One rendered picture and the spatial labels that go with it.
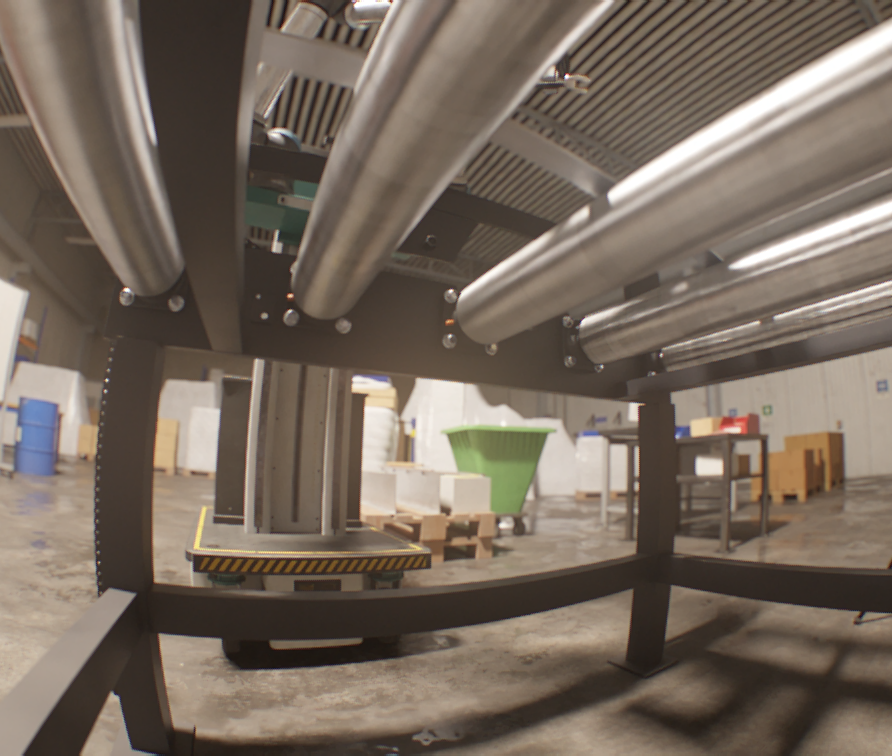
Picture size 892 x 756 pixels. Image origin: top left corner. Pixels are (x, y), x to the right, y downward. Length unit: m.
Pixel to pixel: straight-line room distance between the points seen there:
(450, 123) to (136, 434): 0.62
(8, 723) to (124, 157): 0.49
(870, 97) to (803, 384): 10.67
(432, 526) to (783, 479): 4.78
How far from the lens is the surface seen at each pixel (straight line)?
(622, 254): 0.51
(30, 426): 5.81
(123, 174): 0.46
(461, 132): 0.32
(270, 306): 0.77
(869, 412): 10.54
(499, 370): 0.89
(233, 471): 1.58
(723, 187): 0.44
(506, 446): 3.33
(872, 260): 0.68
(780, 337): 1.01
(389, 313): 0.81
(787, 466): 6.15
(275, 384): 1.45
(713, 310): 0.76
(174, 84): 0.24
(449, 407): 4.53
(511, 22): 0.26
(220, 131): 0.26
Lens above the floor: 0.58
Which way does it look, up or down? 11 degrees up
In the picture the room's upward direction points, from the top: 2 degrees clockwise
